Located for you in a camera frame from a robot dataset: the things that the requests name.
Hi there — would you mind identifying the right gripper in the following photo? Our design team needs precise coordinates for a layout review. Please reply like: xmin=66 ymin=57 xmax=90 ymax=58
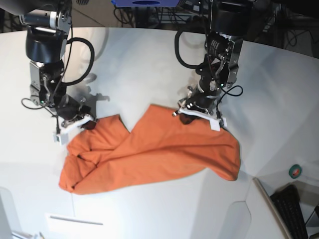
xmin=52 ymin=94 xmax=98 ymax=130

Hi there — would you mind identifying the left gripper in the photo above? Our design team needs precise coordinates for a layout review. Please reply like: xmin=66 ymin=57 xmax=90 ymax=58
xmin=177 ymin=86 xmax=221 ymax=124

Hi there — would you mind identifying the orange t-shirt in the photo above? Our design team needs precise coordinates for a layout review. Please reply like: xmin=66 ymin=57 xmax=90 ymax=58
xmin=59 ymin=105 xmax=241 ymax=195

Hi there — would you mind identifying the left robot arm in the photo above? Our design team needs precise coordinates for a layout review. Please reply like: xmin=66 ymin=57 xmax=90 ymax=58
xmin=173 ymin=0 xmax=253 ymax=127

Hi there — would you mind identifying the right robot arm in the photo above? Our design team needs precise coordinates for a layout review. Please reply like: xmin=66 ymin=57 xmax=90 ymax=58
xmin=20 ymin=0 xmax=97 ymax=133

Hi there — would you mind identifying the green tape roll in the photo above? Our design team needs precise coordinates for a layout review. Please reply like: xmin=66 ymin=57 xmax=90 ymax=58
xmin=289 ymin=164 xmax=302 ymax=179

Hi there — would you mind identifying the blue box with oval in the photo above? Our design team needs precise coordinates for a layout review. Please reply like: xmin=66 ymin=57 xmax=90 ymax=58
xmin=111 ymin=0 xmax=180 ymax=7

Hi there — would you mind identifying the black keyboard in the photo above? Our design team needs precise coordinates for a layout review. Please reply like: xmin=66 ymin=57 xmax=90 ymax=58
xmin=270 ymin=184 xmax=308 ymax=239

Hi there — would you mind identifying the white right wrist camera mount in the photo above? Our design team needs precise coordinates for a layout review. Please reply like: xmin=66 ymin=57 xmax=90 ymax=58
xmin=53 ymin=114 xmax=96 ymax=145

